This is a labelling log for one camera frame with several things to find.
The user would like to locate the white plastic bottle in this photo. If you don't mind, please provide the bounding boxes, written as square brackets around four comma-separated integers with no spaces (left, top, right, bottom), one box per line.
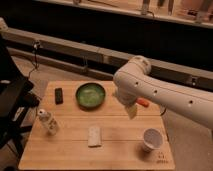
[38,109,59,135]

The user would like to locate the black hanging cable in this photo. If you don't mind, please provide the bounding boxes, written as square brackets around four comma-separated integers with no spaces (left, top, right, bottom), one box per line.
[26,40,42,81]

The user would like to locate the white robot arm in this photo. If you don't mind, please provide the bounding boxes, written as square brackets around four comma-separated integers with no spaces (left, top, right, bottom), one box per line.
[113,55,213,130]

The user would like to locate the black rectangular remote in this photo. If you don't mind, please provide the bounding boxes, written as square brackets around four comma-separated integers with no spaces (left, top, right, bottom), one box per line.
[55,88,63,105]

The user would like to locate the green ceramic bowl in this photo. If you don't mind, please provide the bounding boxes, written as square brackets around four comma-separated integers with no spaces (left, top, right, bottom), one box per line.
[75,82,106,109]

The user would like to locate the white paper cup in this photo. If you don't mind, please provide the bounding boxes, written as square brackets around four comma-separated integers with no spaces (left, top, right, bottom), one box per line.
[142,128,163,153]

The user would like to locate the orange carrot toy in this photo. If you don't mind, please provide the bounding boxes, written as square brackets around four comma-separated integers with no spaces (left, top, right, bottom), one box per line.
[137,98,149,107]

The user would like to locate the black chair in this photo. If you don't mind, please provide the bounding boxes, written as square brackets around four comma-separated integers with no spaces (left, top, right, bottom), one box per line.
[0,34,39,157]

